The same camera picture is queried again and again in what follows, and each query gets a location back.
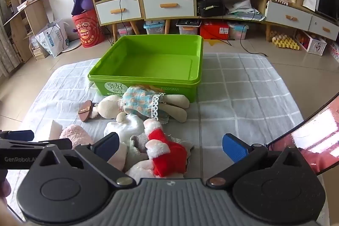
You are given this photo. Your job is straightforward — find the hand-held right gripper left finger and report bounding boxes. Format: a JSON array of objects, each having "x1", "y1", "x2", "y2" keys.
[{"x1": 30, "y1": 132, "x2": 137, "y2": 187}]

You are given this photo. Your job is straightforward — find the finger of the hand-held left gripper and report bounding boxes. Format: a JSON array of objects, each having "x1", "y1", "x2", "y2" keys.
[
  {"x1": 0, "y1": 139, "x2": 72, "y2": 150},
  {"x1": 0, "y1": 130, "x2": 35, "y2": 142}
]

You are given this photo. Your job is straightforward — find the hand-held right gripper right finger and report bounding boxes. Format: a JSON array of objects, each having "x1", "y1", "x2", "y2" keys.
[{"x1": 206, "y1": 133, "x2": 311, "y2": 188}]

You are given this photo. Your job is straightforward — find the white towel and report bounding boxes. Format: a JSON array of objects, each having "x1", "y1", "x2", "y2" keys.
[{"x1": 104, "y1": 114, "x2": 146, "y2": 147}]

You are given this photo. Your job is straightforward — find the pink fluffy towel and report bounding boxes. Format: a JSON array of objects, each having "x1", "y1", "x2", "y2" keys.
[{"x1": 59, "y1": 124, "x2": 128, "y2": 171}]

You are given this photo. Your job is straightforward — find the white sponge block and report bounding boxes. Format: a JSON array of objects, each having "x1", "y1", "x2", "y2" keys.
[{"x1": 50, "y1": 119, "x2": 63, "y2": 140}]

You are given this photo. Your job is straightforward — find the brown powder puff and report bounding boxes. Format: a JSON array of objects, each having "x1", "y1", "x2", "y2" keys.
[{"x1": 78, "y1": 100, "x2": 93, "y2": 123}]

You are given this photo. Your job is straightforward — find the rabbit doll with blue dress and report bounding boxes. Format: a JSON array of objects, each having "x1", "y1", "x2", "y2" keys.
[{"x1": 91, "y1": 86, "x2": 190, "y2": 124}]

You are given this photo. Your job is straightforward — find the plush toy with red dress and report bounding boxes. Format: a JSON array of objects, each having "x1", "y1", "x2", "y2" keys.
[{"x1": 126, "y1": 119, "x2": 190, "y2": 179}]

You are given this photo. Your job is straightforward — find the green plastic box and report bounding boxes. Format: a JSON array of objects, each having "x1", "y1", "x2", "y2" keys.
[{"x1": 87, "y1": 35, "x2": 204, "y2": 103}]

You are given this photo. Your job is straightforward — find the grey checked bed sheet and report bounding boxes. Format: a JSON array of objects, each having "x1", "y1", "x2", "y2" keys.
[{"x1": 5, "y1": 53, "x2": 305, "y2": 226}]

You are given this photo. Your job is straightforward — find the glossy red panel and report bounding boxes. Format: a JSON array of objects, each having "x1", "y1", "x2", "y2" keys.
[{"x1": 267, "y1": 94, "x2": 339, "y2": 176}]

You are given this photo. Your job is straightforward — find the white printed shopping bag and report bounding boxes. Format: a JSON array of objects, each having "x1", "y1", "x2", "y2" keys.
[{"x1": 35, "y1": 19, "x2": 70, "y2": 58}]

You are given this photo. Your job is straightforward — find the white round stand base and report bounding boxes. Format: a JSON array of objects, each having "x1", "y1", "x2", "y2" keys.
[{"x1": 61, "y1": 42, "x2": 81, "y2": 53}]

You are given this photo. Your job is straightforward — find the red printed bucket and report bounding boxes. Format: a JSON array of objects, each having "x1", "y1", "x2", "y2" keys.
[{"x1": 72, "y1": 9, "x2": 104, "y2": 48}]

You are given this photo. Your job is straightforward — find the clear storage box with pink contents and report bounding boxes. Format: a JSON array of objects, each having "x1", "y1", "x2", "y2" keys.
[{"x1": 117, "y1": 22, "x2": 134, "y2": 37}]

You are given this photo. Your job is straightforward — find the clear storage box with pastel contents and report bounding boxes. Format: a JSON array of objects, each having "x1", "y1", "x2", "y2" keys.
[{"x1": 228, "y1": 22, "x2": 249, "y2": 40}]

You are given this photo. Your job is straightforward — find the yellow egg tray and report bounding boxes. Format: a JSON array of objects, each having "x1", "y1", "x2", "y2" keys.
[{"x1": 270, "y1": 33, "x2": 300, "y2": 50}]

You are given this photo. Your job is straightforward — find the red storage box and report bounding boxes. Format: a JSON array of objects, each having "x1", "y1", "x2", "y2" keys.
[{"x1": 200, "y1": 21, "x2": 229, "y2": 40}]

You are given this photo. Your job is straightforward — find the wooden bookshelf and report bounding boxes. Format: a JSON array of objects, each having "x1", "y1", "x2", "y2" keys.
[{"x1": 0, "y1": 0, "x2": 53, "y2": 62}]

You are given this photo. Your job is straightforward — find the clear storage box blue lid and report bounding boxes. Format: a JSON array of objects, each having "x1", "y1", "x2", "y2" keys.
[{"x1": 144, "y1": 21, "x2": 165, "y2": 35}]

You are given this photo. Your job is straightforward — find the clear storage box dark lid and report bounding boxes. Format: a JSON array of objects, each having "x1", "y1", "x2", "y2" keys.
[{"x1": 176, "y1": 19, "x2": 200, "y2": 35}]

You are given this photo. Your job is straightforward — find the white crate with toys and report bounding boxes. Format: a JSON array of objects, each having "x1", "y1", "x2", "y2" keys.
[{"x1": 295, "y1": 30, "x2": 327, "y2": 56}]

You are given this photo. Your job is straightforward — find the pile of folded clothes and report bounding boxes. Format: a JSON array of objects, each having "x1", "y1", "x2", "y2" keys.
[{"x1": 226, "y1": 0, "x2": 265, "y2": 21}]

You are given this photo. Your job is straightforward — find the black bag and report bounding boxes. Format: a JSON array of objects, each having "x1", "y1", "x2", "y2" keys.
[{"x1": 197, "y1": 0, "x2": 225, "y2": 18}]

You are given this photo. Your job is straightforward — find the black microwave oven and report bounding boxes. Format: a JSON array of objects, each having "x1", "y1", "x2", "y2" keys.
[{"x1": 315, "y1": 0, "x2": 339, "y2": 20}]

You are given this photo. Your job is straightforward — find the black power cable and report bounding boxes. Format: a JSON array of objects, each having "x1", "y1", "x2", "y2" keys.
[
  {"x1": 236, "y1": 0, "x2": 268, "y2": 57},
  {"x1": 106, "y1": 0, "x2": 125, "y2": 46}
]

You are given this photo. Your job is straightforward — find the white drawer with wooden handle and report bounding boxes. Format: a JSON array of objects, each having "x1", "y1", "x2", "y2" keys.
[
  {"x1": 265, "y1": 1, "x2": 312, "y2": 31},
  {"x1": 308, "y1": 15, "x2": 339, "y2": 41},
  {"x1": 142, "y1": 0, "x2": 195, "y2": 20},
  {"x1": 96, "y1": 0, "x2": 142, "y2": 25}
]

